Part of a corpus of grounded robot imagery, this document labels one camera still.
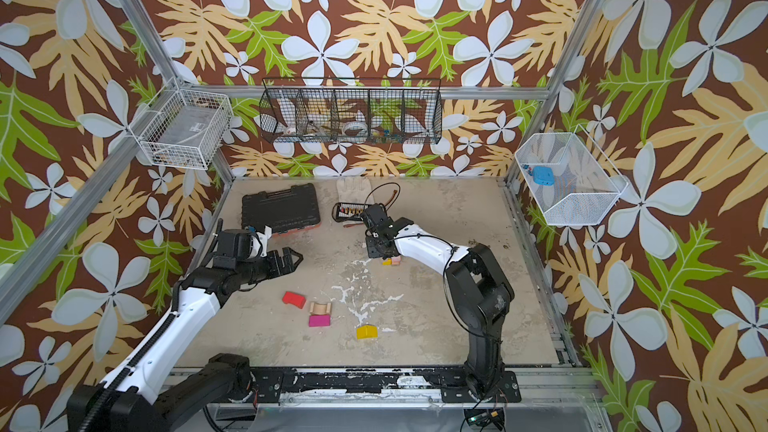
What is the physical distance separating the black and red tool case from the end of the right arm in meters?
0.31

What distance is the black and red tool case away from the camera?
3.39ft

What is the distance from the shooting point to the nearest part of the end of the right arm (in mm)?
674
